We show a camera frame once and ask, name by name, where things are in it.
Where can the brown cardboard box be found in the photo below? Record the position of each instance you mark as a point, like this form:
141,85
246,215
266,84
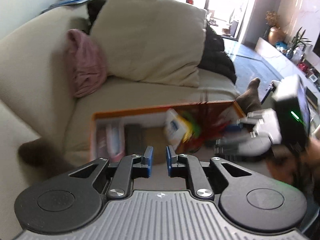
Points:
155,137

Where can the right leg in jeans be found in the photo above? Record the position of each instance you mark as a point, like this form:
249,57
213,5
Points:
249,101

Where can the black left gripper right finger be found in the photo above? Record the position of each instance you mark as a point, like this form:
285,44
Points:
247,198

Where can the pink crumpled cloth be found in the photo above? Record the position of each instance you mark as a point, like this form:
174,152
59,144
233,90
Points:
85,64

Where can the left leg in jeans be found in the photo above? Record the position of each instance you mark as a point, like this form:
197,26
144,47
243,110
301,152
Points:
39,153

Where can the white blue carton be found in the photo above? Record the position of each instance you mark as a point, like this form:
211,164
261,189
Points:
177,129

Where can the pink package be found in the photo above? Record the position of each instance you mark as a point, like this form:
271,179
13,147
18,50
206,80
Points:
110,141

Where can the orange cardboard box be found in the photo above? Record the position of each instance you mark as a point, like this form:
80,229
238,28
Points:
148,117

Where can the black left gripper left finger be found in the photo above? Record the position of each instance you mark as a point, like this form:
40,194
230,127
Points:
72,200

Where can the leg in jeans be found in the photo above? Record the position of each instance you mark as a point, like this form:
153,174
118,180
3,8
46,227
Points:
39,153
249,101

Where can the copper vase with dried flowers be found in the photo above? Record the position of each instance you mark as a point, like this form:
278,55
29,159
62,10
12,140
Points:
275,33

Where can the person's right hand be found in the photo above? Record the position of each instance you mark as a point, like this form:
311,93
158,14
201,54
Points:
302,171

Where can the black rectangular case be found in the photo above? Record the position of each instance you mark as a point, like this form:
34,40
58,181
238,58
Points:
134,139

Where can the beige sofa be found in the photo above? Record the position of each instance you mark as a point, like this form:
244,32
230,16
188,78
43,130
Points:
36,101

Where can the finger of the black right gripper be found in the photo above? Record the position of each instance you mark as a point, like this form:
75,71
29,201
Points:
249,147
244,123

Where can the colourful snack bag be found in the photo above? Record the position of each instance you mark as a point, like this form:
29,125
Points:
207,121

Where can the green potted plant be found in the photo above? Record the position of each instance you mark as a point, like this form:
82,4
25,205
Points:
297,41

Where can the cream sofa cushion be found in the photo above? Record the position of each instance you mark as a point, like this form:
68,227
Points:
154,41

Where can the black quilted jacket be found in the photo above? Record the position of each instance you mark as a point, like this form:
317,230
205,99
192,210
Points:
214,58

